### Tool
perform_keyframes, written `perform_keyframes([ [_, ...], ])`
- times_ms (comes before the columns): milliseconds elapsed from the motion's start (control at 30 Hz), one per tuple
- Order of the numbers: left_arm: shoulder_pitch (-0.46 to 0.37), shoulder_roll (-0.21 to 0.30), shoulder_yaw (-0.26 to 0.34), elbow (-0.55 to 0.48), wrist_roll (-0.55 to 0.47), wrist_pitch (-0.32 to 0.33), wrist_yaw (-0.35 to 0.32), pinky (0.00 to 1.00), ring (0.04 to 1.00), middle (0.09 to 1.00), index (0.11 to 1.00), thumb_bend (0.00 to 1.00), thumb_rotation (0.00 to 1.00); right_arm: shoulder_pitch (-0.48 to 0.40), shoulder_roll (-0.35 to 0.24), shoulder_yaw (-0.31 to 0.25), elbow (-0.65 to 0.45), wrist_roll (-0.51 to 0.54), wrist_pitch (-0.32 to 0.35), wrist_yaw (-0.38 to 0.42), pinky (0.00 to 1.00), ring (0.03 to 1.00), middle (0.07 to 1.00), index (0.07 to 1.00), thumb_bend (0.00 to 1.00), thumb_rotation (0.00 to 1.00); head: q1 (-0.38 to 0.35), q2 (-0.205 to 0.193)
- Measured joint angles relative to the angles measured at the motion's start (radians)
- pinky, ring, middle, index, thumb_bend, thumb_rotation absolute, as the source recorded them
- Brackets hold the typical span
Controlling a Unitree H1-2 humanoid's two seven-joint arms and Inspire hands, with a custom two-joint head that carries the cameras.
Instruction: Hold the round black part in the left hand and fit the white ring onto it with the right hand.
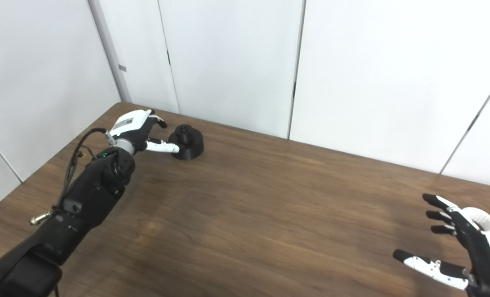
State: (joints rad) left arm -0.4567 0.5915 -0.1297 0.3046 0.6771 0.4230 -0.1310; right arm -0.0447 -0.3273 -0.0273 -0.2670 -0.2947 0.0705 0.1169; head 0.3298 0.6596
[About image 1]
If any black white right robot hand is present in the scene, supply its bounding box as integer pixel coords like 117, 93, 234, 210
393, 193, 490, 297

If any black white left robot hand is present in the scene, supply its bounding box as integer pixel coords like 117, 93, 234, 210
108, 109, 181, 155

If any white toothed ring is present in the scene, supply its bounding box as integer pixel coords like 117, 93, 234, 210
462, 207, 490, 232

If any round black part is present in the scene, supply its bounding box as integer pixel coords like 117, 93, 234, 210
168, 124, 205, 160

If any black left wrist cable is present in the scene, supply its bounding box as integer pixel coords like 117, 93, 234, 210
30, 128, 110, 226

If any grey wall post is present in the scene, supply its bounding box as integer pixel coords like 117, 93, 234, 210
87, 0, 133, 104

